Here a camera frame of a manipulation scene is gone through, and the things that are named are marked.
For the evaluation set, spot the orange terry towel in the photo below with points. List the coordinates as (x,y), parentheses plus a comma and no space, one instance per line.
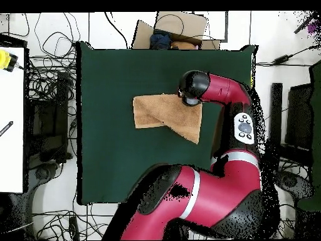
(163,110)

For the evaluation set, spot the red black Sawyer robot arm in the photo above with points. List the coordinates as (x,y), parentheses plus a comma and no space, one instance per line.
(220,195)

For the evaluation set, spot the dark green table cloth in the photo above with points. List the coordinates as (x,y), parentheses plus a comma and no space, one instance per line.
(112,75)

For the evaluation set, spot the orange cloth in box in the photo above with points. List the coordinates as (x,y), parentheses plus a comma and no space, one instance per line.
(183,45)

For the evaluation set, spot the dark blue cloth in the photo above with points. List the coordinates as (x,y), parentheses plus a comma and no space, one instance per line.
(160,40)

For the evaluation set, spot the black equipment stand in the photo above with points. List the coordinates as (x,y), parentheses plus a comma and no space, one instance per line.
(50,120)

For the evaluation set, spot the brown cardboard box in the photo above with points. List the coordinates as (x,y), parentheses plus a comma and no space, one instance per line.
(190,25)

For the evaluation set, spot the black upright bar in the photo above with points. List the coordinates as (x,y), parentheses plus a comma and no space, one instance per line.
(275,110)

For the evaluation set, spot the grey wheeled stand base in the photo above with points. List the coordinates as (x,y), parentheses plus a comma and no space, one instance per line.
(42,173)
(292,182)

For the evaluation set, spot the black power strip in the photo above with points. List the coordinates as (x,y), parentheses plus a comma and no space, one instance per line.
(74,227)

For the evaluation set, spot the black monitor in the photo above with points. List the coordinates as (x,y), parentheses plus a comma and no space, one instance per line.
(299,118)

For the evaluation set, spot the white side table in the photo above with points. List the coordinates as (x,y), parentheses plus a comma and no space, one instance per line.
(11,100)

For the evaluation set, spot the black marker pen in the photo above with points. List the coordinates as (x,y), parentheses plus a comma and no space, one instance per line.
(6,128)

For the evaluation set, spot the green cloth on side table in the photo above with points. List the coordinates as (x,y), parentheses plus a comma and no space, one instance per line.
(316,125)

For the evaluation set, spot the yellow and black tool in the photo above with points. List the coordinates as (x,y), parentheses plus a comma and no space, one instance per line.
(5,60)

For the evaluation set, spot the black rod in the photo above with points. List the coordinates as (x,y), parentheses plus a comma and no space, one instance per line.
(303,25)

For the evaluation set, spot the purple object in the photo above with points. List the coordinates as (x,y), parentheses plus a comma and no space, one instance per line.
(313,27)

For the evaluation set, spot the white panel with dark frame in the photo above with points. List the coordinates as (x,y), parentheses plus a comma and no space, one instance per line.
(215,25)

